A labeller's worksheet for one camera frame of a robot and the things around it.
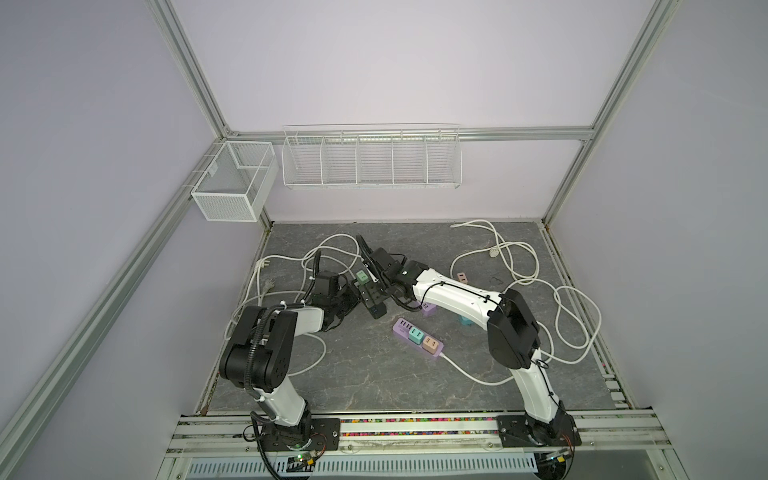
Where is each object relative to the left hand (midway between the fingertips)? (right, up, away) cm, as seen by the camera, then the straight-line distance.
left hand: (365, 295), depth 96 cm
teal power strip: (+23, +1, -38) cm, 45 cm away
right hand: (+4, +3, -6) cm, 8 cm away
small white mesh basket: (-45, +37, +4) cm, 58 cm away
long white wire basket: (+12, +46, +2) cm, 47 cm away
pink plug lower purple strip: (+19, -11, -14) cm, 26 cm away
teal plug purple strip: (+15, -9, -13) cm, 22 cm away
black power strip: (+4, +3, -15) cm, 16 cm away
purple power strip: (+12, -9, -6) cm, 16 cm away
